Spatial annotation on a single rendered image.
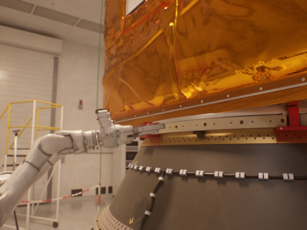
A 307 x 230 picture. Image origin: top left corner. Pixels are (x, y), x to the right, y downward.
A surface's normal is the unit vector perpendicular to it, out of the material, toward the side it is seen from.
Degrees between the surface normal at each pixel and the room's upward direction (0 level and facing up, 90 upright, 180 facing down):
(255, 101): 90
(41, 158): 78
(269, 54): 92
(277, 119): 90
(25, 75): 90
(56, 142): 82
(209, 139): 62
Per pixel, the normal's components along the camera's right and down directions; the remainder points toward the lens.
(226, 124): -0.54, -0.11
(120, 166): -0.81, -0.08
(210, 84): -0.70, 0.50
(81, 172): 0.58, -0.11
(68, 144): 0.89, -0.09
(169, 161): -0.69, -0.54
